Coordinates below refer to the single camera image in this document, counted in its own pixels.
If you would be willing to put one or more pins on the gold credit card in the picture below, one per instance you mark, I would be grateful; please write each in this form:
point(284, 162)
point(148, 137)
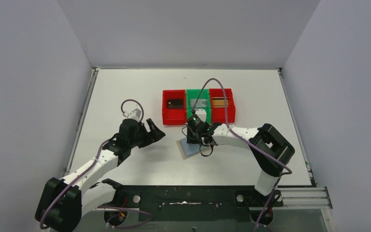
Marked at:
point(218, 102)

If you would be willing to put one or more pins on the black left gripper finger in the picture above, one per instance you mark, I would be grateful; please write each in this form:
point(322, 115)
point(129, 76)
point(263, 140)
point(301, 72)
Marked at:
point(145, 137)
point(155, 134)

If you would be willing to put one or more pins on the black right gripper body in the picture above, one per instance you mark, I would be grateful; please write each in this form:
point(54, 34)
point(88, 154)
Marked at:
point(194, 137)

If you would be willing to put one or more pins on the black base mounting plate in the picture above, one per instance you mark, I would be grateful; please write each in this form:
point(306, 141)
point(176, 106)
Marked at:
point(190, 204)

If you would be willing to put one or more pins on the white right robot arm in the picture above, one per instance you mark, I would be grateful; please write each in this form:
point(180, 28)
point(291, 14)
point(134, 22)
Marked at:
point(270, 148)

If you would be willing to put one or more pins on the black credit card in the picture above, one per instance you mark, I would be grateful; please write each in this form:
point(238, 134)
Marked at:
point(175, 104)

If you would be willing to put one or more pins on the red bin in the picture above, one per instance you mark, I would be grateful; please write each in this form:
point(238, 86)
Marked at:
point(219, 114)
point(173, 117)

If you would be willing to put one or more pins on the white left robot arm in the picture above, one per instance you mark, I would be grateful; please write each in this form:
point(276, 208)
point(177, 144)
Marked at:
point(61, 203)

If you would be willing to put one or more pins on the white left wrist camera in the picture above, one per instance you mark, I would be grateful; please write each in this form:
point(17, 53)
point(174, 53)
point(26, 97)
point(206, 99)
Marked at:
point(135, 114)

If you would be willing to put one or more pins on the green middle bin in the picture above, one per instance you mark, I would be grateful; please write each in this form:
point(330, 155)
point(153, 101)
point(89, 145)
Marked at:
point(194, 94)

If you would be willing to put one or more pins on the right red bin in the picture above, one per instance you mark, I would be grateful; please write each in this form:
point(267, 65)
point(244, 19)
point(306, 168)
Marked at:
point(219, 114)

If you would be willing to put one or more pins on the silver credit card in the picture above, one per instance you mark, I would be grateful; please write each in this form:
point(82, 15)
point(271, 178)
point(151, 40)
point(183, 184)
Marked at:
point(198, 103)

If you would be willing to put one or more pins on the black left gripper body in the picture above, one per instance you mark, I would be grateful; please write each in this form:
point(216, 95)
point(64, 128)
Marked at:
point(145, 132)

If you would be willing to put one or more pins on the aluminium rail frame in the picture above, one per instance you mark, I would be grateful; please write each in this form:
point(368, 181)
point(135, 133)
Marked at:
point(305, 198)

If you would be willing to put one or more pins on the left red bin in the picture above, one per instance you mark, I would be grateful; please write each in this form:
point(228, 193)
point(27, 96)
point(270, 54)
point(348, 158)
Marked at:
point(173, 117)

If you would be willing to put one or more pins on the beige card holder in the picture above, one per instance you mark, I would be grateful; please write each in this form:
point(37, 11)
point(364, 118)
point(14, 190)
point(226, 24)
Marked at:
point(189, 150)

